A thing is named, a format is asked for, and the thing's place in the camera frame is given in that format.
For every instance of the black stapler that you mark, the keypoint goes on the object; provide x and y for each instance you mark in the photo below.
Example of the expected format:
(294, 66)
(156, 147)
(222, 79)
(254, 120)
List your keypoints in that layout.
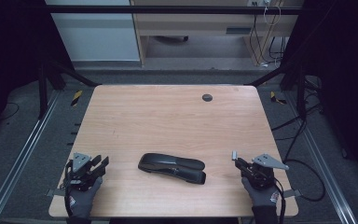
(171, 166)

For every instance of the person's right hand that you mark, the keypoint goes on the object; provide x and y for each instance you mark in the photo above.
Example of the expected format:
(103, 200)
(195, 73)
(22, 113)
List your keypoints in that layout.
(262, 197)

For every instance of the white cabinet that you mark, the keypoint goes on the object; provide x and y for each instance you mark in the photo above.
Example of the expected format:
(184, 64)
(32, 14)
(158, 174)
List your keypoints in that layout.
(96, 37)

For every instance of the aluminium floor rail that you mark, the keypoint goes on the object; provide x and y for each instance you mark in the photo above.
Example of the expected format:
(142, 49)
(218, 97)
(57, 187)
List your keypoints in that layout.
(323, 161)
(21, 155)

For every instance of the person's left hand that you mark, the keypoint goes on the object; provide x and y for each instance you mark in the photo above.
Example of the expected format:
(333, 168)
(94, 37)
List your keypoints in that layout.
(82, 200)

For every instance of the grey tape tab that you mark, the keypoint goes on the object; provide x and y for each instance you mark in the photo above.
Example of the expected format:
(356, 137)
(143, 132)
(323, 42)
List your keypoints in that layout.
(292, 193)
(54, 193)

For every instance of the light wooden desk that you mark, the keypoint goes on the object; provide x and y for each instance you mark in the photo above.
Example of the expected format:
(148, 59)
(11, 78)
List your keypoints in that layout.
(199, 23)

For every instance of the dark round table grommet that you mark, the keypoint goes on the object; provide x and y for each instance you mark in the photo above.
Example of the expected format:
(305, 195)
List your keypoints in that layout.
(207, 97)

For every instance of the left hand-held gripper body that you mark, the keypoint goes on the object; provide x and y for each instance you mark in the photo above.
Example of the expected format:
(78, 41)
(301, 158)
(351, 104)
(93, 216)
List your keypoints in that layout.
(81, 161)

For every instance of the black frame strut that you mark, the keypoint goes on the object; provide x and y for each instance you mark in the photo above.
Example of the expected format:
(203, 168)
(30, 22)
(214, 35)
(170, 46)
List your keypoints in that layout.
(292, 74)
(52, 77)

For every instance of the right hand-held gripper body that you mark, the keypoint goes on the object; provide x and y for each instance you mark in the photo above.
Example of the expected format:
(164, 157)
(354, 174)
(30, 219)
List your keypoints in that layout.
(262, 169)

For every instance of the black curtain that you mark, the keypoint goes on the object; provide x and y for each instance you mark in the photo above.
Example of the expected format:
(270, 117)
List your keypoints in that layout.
(12, 56)
(348, 77)

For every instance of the black horizontal frame bar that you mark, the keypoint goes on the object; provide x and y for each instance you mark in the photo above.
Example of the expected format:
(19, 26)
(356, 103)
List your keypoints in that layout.
(167, 9)

